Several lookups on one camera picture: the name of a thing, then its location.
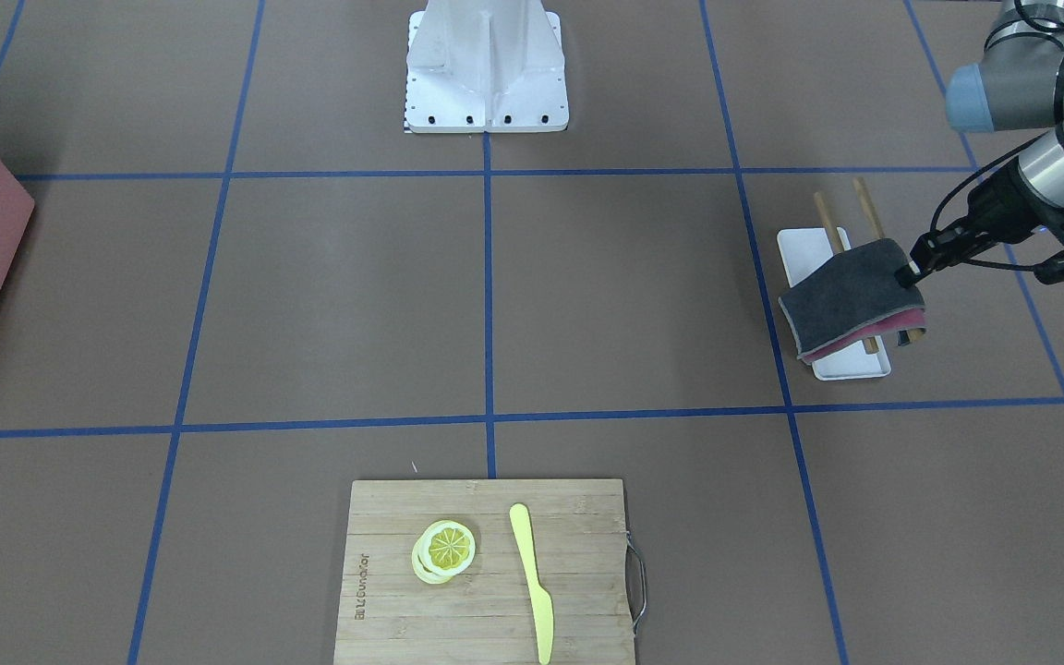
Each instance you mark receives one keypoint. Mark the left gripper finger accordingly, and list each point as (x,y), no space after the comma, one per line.
(925,252)
(908,276)

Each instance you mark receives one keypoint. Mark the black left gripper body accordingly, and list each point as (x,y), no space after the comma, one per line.
(999,202)

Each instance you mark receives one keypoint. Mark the grey and pink cloth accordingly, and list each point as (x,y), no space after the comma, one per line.
(854,295)

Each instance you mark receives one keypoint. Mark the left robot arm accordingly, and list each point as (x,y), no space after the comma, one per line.
(1017,84)

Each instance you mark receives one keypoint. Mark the wooden rack rod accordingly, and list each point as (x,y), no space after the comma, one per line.
(869,210)
(832,232)

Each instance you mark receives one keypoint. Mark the white rectangular tray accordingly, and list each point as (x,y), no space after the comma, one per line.
(802,251)

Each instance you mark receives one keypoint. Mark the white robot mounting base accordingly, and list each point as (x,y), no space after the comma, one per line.
(485,66)

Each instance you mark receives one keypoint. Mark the yellow plastic knife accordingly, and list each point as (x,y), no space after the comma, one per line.
(543,614)

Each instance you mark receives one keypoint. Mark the yellow lemon slices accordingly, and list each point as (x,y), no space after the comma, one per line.
(444,550)

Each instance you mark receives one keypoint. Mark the bamboo cutting board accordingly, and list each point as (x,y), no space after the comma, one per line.
(482,616)

